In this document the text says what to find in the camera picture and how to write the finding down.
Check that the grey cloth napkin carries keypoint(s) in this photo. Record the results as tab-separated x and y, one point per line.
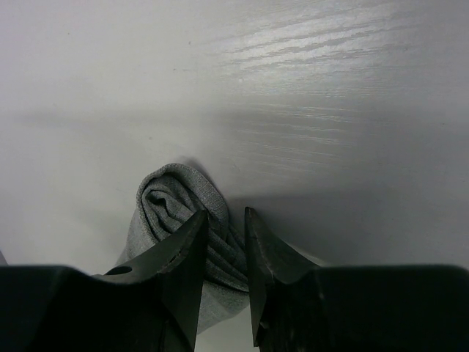
165	200

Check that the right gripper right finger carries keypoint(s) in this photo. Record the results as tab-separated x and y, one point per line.
298	305

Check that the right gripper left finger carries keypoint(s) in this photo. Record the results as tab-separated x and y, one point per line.
149	303

